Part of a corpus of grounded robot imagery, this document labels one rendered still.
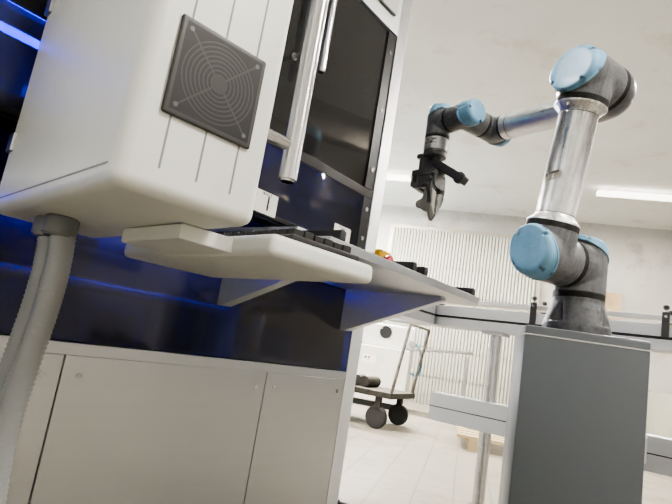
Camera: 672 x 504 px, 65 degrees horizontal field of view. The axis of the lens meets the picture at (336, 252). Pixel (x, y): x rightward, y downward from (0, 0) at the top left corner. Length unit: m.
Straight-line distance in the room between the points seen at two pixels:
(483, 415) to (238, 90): 1.93
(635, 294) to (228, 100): 8.97
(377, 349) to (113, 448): 5.96
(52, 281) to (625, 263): 9.02
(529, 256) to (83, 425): 0.99
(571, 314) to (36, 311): 1.06
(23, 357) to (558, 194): 1.06
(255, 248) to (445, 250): 8.49
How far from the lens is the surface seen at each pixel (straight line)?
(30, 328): 0.88
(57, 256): 0.88
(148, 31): 0.64
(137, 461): 1.30
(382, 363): 7.04
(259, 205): 1.43
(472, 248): 9.15
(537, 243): 1.23
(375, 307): 1.63
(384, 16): 2.03
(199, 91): 0.64
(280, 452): 1.59
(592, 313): 1.34
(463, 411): 2.41
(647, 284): 9.49
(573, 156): 1.30
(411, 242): 9.21
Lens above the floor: 0.68
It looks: 10 degrees up
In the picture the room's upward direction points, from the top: 9 degrees clockwise
